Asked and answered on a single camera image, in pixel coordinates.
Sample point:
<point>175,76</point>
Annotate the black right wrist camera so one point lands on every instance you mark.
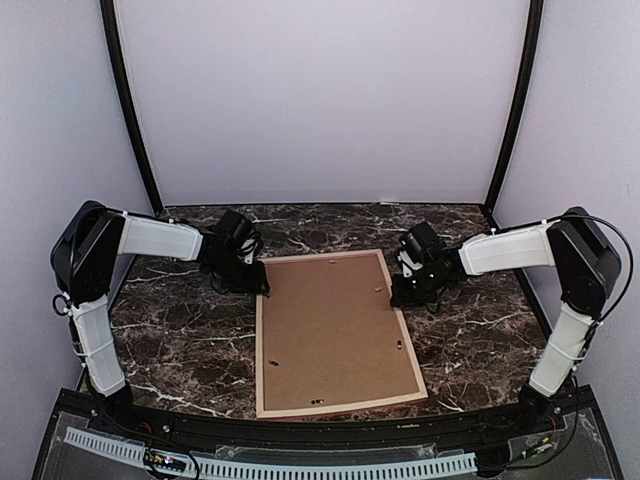
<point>418,246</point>

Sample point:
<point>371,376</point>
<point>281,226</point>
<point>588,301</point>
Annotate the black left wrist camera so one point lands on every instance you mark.
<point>240,235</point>

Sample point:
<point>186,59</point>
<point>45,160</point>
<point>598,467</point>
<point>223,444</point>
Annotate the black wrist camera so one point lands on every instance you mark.
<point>240,235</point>
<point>418,246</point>

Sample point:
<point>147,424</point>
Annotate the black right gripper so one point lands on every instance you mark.
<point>401,298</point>

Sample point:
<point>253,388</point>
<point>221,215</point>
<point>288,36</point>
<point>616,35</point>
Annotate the small circuit board with leds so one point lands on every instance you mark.
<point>159,461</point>

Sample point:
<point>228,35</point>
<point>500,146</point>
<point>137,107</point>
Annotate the right connector board with wires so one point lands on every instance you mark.
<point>537,448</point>

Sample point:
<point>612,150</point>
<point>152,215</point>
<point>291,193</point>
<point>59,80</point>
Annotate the white slotted cable duct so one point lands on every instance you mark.
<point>247,464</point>

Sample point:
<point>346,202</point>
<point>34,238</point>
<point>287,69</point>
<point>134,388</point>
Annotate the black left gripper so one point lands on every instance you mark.
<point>254,286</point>

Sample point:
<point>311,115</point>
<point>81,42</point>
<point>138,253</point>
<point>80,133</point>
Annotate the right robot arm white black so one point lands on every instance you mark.
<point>592,259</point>

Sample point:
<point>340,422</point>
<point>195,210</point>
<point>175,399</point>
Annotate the black enclosure post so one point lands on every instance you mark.
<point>517,107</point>
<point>119,72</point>

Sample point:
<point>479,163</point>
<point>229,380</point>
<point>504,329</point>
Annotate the light wooden picture frame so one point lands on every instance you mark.
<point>260,350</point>

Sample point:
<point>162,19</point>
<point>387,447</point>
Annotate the black right enclosure post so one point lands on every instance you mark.
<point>517,107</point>

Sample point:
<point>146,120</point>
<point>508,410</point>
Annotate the brown cardboard backing board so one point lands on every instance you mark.
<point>335,330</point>

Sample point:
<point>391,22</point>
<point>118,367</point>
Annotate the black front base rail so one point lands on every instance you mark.
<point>481,430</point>

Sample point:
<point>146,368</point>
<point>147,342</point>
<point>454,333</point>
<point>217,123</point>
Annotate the black left enclosure post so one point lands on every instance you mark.
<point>119,72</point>

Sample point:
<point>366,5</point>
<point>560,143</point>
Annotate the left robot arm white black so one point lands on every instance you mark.
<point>84,257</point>

